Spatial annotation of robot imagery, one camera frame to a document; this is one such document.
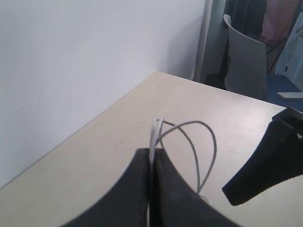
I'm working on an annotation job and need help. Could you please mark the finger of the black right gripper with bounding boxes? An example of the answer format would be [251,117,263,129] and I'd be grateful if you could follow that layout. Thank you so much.
[222,107,303,206]

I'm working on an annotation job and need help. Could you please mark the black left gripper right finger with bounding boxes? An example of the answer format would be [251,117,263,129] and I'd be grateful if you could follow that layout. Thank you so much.
[149,148,238,227]

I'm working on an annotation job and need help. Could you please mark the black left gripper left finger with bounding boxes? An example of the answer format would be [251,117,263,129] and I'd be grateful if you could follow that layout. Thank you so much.
[64,148,149,227]

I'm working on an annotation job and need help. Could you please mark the white wired earphones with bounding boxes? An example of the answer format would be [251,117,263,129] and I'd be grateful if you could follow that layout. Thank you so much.
[147,117,217,227]

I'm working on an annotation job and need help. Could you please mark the white flat device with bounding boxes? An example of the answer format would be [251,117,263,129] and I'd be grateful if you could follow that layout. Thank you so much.
[277,92,303,101]

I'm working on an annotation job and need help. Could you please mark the blue side table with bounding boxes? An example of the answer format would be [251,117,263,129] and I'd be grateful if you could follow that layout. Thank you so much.
[267,75,303,112]

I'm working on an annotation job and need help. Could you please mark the grey plastic chair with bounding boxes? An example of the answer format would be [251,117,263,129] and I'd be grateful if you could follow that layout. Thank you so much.
[223,14,267,101]

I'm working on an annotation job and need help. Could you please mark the pink hanging garment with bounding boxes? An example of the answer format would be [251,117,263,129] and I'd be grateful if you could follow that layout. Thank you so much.
[261,0,299,46]

